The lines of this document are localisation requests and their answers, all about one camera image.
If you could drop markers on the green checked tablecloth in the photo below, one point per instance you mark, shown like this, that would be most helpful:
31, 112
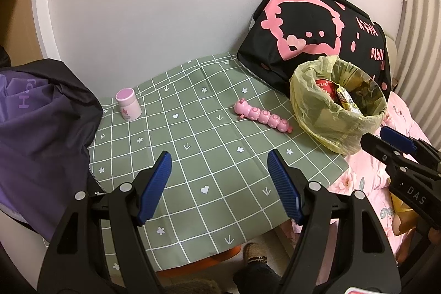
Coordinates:
206, 156

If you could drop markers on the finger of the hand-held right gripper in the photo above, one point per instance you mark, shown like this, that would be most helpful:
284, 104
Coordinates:
398, 139
379, 146

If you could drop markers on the white ribbed curtain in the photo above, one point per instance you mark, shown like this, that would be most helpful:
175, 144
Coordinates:
423, 56

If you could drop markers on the pink plastic bottle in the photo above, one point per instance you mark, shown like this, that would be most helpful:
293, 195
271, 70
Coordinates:
128, 108

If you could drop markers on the yellow plastic bag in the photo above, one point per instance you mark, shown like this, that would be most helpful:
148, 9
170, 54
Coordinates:
310, 108

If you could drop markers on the pink caterpillar toy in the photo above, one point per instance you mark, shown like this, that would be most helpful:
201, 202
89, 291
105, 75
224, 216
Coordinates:
265, 116

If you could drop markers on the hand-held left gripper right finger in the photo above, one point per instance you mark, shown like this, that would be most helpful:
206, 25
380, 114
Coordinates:
284, 187

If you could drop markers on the purple and black jacket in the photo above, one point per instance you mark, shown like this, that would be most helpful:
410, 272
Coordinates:
44, 142

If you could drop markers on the red paper cup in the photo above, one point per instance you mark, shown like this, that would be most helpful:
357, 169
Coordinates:
325, 89

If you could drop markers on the brown and gold wrapper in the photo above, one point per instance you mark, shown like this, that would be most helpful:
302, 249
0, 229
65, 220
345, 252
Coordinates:
346, 99

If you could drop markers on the brown fuzzy slipper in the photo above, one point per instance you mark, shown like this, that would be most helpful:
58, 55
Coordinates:
193, 287
253, 252

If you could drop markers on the person's right forearm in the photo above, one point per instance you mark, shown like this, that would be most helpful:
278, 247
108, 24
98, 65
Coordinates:
405, 225

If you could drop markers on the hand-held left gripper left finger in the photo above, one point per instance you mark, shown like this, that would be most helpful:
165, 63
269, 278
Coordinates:
153, 190

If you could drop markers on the orange plastic stool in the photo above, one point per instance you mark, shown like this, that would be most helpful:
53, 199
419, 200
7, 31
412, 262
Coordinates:
227, 254

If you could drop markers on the wooden shelf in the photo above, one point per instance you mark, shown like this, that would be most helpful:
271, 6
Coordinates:
17, 22

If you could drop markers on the pink floral blanket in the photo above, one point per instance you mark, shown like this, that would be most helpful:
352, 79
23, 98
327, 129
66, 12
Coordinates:
358, 177

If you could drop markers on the black bag pink cat print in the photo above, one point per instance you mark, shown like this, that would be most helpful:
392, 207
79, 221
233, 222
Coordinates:
310, 15

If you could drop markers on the person's leg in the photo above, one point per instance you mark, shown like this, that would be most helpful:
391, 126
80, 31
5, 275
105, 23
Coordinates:
255, 276

